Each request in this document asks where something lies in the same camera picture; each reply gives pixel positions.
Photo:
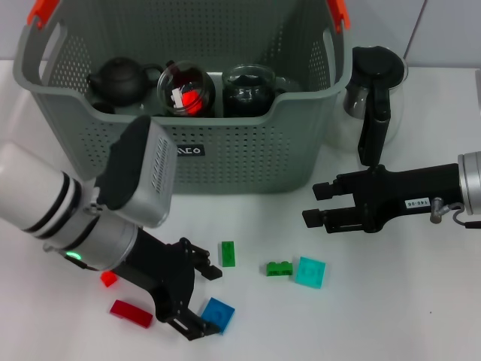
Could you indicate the small red brick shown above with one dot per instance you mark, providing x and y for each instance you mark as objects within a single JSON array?
[{"x": 109, "y": 279}]

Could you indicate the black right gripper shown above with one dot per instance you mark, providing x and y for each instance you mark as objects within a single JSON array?
[{"x": 406, "y": 192}]

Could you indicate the black clay teapot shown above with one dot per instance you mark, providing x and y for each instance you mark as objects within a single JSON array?
[{"x": 120, "y": 80}]

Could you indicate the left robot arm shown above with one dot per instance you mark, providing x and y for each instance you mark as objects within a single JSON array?
[{"x": 45, "y": 195}]

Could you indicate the glass jar with bricks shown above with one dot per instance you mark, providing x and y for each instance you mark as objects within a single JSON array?
[{"x": 180, "y": 77}]

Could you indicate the teal square plate brick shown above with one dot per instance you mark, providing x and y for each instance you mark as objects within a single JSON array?
[{"x": 310, "y": 272}]

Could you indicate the green flat brick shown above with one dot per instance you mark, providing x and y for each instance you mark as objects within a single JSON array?
[{"x": 227, "y": 253}]

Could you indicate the grey perforated storage basket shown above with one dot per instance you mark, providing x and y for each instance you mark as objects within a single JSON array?
[{"x": 244, "y": 161}]

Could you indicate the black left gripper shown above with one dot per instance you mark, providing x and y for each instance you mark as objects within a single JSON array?
[{"x": 165, "y": 278}]

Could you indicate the green two-stud brick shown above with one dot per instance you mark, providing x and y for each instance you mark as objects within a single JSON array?
[{"x": 279, "y": 269}]

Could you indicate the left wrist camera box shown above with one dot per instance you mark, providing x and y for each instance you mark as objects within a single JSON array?
[{"x": 143, "y": 176}]

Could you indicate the glass coffee pot black lid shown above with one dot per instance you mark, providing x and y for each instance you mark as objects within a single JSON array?
[{"x": 376, "y": 71}]

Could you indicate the dark red curved brick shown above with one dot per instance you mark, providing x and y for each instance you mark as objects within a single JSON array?
[{"x": 131, "y": 314}]

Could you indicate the blue square plate brick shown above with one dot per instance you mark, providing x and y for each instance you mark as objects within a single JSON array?
[{"x": 219, "y": 312}]

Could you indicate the clear transparent brick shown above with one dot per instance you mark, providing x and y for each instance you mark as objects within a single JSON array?
[{"x": 176, "y": 97}]

